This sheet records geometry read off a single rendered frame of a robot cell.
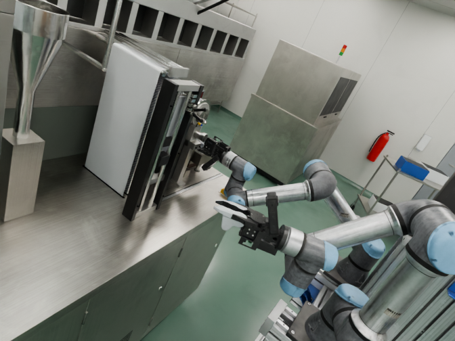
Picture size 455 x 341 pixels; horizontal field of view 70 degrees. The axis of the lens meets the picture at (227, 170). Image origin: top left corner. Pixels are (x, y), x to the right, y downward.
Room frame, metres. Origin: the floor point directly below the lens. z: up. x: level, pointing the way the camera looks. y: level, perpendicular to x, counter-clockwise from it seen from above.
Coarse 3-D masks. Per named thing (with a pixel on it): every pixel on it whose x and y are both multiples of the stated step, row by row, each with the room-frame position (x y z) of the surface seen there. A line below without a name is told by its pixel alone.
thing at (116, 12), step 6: (120, 0) 0.90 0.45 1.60; (120, 6) 0.90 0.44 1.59; (114, 12) 0.90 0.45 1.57; (114, 18) 0.90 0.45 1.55; (114, 24) 0.90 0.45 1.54; (114, 30) 0.90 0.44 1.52; (108, 36) 0.90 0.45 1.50; (108, 42) 0.90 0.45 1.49; (108, 48) 0.90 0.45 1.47; (108, 54) 0.90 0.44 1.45; (108, 60) 0.91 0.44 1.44; (102, 66) 0.90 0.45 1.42
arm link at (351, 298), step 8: (344, 288) 0.92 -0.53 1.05; (352, 288) 0.94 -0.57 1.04; (336, 296) 0.91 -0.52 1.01; (344, 296) 0.89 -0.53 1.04; (352, 296) 0.89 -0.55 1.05; (360, 296) 0.91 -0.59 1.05; (328, 304) 0.92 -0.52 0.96; (336, 304) 0.88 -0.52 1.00; (344, 304) 0.87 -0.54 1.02; (352, 304) 0.87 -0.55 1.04; (360, 304) 0.87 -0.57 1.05; (328, 312) 0.90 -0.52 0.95; (336, 312) 0.86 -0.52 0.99; (328, 320) 0.88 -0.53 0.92
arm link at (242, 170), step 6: (234, 162) 1.35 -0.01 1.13; (240, 162) 1.35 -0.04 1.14; (246, 162) 1.35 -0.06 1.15; (234, 168) 1.34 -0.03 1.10; (240, 168) 1.33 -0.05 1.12; (246, 168) 1.33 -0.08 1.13; (252, 168) 1.33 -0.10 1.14; (234, 174) 1.34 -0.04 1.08; (240, 174) 1.33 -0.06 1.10; (246, 174) 1.32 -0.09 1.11; (252, 174) 1.33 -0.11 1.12; (240, 180) 1.33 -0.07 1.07; (246, 180) 1.33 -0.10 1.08
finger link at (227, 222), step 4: (216, 208) 0.74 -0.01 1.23; (220, 208) 0.74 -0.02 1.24; (224, 208) 0.74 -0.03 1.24; (228, 208) 0.75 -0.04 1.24; (220, 212) 0.73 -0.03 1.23; (224, 212) 0.73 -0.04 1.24; (228, 212) 0.73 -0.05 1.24; (232, 212) 0.74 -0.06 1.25; (236, 212) 0.75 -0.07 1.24; (240, 212) 0.76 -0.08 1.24; (224, 216) 0.73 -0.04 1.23; (228, 216) 0.73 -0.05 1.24; (240, 216) 0.74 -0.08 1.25; (244, 216) 0.75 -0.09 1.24; (224, 220) 0.73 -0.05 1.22; (228, 220) 0.74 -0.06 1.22; (232, 220) 0.74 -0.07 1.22; (224, 224) 0.73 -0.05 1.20; (228, 224) 0.74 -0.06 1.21; (232, 224) 0.74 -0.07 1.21; (236, 224) 0.74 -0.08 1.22; (240, 224) 0.74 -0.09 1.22; (224, 228) 0.73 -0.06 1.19; (228, 228) 0.73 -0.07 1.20
